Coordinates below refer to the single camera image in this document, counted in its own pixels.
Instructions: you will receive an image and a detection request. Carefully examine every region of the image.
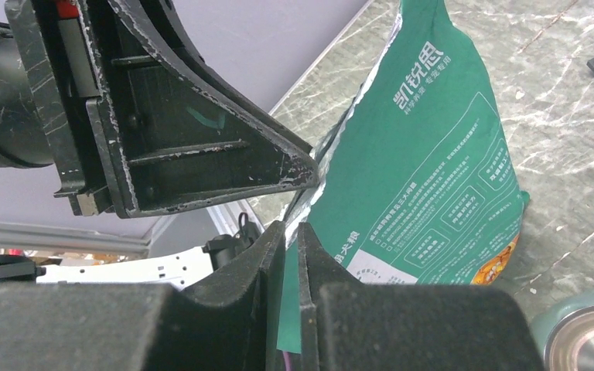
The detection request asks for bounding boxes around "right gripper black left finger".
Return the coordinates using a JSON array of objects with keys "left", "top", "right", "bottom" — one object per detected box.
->
[{"left": 0, "top": 221, "right": 285, "bottom": 370}]

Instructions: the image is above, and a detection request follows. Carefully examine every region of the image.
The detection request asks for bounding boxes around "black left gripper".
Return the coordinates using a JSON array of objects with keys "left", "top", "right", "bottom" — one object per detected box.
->
[{"left": 5, "top": 1, "right": 319, "bottom": 219}]

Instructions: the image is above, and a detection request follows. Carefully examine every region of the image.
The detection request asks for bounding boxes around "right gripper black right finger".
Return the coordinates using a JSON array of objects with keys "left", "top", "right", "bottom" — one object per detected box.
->
[{"left": 298, "top": 223, "right": 544, "bottom": 370}]

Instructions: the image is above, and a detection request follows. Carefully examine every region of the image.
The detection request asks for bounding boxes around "green pet food bag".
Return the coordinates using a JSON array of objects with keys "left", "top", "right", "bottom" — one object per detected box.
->
[{"left": 278, "top": 1, "right": 529, "bottom": 353}]

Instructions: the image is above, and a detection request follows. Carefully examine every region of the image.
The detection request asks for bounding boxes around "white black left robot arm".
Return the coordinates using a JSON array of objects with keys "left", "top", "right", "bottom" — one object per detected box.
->
[{"left": 0, "top": 1, "right": 319, "bottom": 219}]

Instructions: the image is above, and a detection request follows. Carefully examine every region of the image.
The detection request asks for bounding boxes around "teal double pet bowl stand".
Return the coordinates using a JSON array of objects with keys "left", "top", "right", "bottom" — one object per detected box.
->
[{"left": 530, "top": 291, "right": 594, "bottom": 370}]

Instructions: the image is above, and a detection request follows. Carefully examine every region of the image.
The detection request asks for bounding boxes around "steel bowl left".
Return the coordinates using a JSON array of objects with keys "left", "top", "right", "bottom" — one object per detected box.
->
[{"left": 544, "top": 306, "right": 594, "bottom": 370}]

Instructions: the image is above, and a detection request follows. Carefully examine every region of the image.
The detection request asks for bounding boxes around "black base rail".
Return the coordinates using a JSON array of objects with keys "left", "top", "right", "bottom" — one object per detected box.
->
[{"left": 0, "top": 212, "right": 264, "bottom": 290}]

